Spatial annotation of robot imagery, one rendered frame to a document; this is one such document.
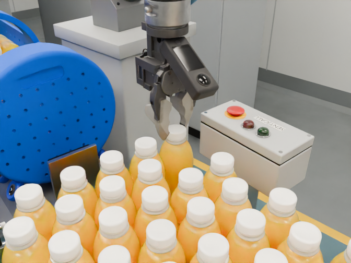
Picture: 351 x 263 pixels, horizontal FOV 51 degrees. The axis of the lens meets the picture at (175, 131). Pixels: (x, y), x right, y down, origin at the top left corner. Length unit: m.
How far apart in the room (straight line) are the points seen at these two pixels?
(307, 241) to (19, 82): 0.53
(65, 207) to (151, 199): 0.12
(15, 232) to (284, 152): 0.43
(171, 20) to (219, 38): 1.70
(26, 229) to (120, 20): 0.73
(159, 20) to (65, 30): 0.63
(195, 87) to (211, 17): 1.74
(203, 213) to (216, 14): 1.84
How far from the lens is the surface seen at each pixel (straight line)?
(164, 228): 0.49
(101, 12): 1.16
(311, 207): 2.27
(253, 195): 0.80
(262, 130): 0.68
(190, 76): 0.57
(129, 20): 1.13
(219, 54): 2.32
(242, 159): 0.70
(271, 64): 3.64
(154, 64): 0.63
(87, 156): 0.74
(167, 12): 0.59
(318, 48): 3.40
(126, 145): 1.15
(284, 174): 0.68
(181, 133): 0.68
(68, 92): 0.75
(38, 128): 0.75
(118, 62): 1.03
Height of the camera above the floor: 1.45
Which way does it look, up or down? 31 degrees down
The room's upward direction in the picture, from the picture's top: straight up
